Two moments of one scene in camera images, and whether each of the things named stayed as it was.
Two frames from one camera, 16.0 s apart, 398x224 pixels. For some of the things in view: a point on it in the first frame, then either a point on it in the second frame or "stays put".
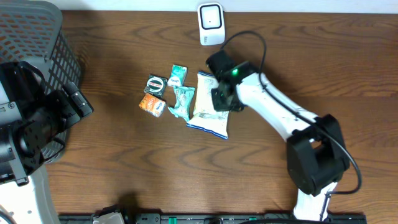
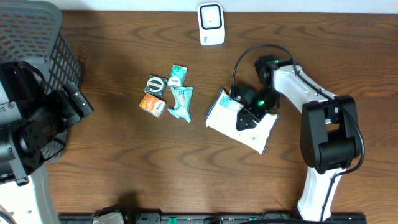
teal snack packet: [184, 96] stays put
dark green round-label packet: [155, 85] stays put
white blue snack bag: [205, 117] -> [221, 117]
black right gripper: [220, 107] -> [246, 113]
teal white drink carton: [178, 75] stays put
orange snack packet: [152, 104] stays put
